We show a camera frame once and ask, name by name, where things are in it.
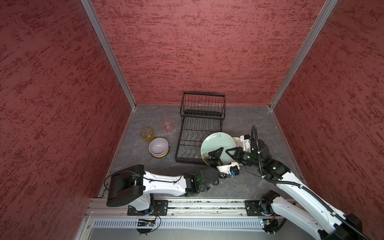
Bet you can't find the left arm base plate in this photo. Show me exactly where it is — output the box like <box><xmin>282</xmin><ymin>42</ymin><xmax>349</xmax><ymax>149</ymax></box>
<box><xmin>127</xmin><ymin>200</ymin><xmax>169</xmax><ymax>217</ymax></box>

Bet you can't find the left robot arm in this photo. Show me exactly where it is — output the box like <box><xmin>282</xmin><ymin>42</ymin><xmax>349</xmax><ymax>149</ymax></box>
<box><xmin>107</xmin><ymin>148</ymin><xmax>236</xmax><ymax>212</ymax></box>

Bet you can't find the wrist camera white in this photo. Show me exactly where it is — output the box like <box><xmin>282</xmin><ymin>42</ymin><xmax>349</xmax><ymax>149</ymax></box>
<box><xmin>217</xmin><ymin>162</ymin><xmax>240</xmax><ymax>177</ymax></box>
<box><xmin>237</xmin><ymin>135</ymin><xmax>252</xmax><ymax>152</ymax></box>

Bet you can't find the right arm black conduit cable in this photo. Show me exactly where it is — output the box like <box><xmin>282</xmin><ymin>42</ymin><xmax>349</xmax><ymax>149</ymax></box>
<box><xmin>250</xmin><ymin>125</ymin><xmax>371</xmax><ymax>240</ymax></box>

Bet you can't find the white slotted cable duct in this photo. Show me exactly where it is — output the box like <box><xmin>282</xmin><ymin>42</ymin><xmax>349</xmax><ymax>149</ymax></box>
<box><xmin>92</xmin><ymin>218</ymin><xmax>264</xmax><ymax>232</ymax></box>

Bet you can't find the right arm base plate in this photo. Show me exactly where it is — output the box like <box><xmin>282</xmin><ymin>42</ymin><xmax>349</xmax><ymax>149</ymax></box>
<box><xmin>245</xmin><ymin>200</ymin><xmax>272</xmax><ymax>216</ymax></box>

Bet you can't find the lavender ceramic bowl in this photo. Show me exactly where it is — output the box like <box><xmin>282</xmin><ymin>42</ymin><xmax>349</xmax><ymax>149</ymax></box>
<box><xmin>149</xmin><ymin>138</ymin><xmax>169</xmax><ymax>155</ymax></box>

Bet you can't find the left corner aluminium profile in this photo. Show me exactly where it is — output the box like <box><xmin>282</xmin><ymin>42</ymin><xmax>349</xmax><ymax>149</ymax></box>
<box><xmin>81</xmin><ymin>0</ymin><xmax>137</xmax><ymax>111</ymax></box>

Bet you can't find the pink glass cup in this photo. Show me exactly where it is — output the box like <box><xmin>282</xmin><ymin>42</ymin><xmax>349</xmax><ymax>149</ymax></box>
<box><xmin>161</xmin><ymin>118</ymin><xmax>174</xmax><ymax>134</ymax></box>

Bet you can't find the yellow bowl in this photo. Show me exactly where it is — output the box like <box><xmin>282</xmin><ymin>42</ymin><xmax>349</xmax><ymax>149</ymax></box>
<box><xmin>151</xmin><ymin>152</ymin><xmax>169</xmax><ymax>159</ymax></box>

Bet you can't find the white plate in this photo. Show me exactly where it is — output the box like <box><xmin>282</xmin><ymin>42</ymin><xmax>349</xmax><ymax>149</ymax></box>
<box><xmin>233</xmin><ymin>137</ymin><xmax>244</xmax><ymax>149</ymax></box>

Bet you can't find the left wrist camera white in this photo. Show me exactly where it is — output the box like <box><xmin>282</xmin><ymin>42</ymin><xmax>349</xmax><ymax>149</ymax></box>
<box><xmin>217</xmin><ymin>162</ymin><xmax>240</xmax><ymax>177</ymax></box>

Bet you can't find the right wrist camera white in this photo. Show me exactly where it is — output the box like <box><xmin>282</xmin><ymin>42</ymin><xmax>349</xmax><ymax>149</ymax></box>
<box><xmin>237</xmin><ymin>135</ymin><xmax>252</xmax><ymax>152</ymax></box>

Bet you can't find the pale green plate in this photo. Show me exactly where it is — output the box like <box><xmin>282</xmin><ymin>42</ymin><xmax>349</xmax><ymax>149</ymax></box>
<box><xmin>201</xmin><ymin>132</ymin><xmax>236</xmax><ymax>165</ymax></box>

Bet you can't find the right corner aluminium profile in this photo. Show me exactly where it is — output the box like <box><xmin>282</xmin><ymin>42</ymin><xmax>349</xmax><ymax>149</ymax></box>
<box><xmin>269</xmin><ymin>0</ymin><xmax>338</xmax><ymax>112</ymax></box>

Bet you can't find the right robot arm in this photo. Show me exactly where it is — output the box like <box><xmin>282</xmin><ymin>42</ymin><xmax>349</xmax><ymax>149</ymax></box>
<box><xmin>223</xmin><ymin>141</ymin><xmax>368</xmax><ymax>240</ymax></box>

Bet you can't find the black wire dish rack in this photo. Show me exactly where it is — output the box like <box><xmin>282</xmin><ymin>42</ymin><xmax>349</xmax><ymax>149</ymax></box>
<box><xmin>175</xmin><ymin>92</ymin><xmax>226</xmax><ymax>165</ymax></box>

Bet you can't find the amber glass cup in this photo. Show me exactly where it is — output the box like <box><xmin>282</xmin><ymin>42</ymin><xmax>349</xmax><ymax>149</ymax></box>
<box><xmin>140</xmin><ymin>127</ymin><xmax>155</xmax><ymax>143</ymax></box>

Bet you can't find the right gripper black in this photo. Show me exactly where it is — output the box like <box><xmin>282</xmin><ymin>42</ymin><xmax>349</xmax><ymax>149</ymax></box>
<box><xmin>225</xmin><ymin>146</ymin><xmax>262</xmax><ymax>168</ymax></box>

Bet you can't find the corner aluminium profile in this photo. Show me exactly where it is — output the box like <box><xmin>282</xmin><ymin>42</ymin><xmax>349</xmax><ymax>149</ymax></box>
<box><xmin>81</xmin><ymin>0</ymin><xmax>137</xmax><ymax>111</ymax></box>
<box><xmin>269</xmin><ymin>0</ymin><xmax>338</xmax><ymax>112</ymax></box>

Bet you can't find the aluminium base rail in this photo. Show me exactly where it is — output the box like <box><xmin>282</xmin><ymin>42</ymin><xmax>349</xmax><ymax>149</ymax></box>
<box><xmin>84</xmin><ymin>197</ymin><xmax>283</xmax><ymax>220</ymax></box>

